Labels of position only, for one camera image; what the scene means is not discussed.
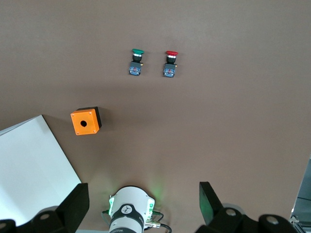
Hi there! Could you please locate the orange button enclosure box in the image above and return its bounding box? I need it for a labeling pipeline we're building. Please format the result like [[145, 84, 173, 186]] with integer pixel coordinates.
[[70, 106, 103, 136]]

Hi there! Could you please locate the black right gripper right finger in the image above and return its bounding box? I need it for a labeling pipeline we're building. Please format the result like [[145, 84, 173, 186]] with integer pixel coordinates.
[[199, 181, 245, 233]]

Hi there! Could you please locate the green push button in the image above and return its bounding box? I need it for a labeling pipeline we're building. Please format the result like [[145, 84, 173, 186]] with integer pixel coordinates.
[[128, 48, 145, 76]]

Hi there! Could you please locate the red push button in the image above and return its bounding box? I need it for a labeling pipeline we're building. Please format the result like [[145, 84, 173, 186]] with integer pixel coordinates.
[[162, 50, 180, 78]]

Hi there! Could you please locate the white drawer cabinet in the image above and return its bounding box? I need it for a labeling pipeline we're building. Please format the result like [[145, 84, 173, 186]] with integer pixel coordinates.
[[0, 114, 83, 226]]

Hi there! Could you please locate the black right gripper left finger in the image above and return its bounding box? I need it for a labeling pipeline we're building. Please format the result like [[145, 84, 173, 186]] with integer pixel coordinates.
[[31, 183, 90, 233]]

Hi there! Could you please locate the aluminium frame post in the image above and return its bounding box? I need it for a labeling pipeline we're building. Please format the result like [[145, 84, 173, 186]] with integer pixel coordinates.
[[290, 213, 311, 233]]

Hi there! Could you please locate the black right base cable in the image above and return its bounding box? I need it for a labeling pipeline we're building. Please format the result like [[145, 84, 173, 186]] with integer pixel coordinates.
[[145, 217, 172, 233]]

